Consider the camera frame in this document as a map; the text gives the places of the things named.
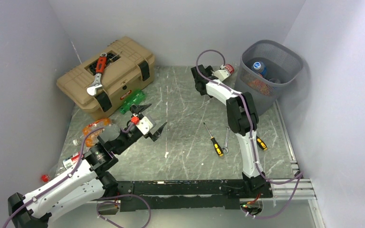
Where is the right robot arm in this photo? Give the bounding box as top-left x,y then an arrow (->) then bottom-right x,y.
191,64 -> 272,198

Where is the large orange label bottle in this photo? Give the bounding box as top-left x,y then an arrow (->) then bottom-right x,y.
248,79 -> 273,97

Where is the green plastic bottle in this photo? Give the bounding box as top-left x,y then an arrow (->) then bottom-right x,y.
120,90 -> 146,114

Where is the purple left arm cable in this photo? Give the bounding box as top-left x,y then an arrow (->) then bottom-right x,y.
3,124 -> 136,228

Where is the red adjustable wrench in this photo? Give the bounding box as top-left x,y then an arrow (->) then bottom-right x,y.
86,53 -> 107,96

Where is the yellow black screwdriver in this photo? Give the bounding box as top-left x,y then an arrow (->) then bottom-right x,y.
256,136 -> 268,151
203,123 -> 224,157

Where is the small red cap bottle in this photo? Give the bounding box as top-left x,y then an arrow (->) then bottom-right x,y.
40,165 -> 66,183

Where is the crushed orange label bottle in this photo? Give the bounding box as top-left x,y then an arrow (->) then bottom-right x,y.
72,118 -> 112,148

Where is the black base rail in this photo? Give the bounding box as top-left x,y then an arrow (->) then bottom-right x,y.
100,178 -> 263,212

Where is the silver open-end wrench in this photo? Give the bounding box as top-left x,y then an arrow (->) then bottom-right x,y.
222,127 -> 231,154

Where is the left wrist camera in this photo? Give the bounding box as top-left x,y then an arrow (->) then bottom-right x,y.
131,116 -> 156,135

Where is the blue label water bottle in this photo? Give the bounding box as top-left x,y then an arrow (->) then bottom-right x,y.
252,61 -> 267,78

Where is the tan plastic toolbox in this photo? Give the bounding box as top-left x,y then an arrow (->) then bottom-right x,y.
57,37 -> 155,120

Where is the yellow black screwdriver right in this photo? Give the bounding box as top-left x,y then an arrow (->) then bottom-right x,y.
256,136 -> 268,151

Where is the yellow black screwdriver left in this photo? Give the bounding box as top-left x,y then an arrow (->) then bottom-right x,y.
203,123 -> 224,157

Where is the clear bottle red cap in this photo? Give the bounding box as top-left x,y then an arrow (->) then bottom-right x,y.
224,64 -> 235,75

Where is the grey mesh waste bin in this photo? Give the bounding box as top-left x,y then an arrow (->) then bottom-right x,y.
234,40 -> 304,116

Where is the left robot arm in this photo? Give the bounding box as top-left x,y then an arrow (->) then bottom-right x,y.
3,105 -> 166,228

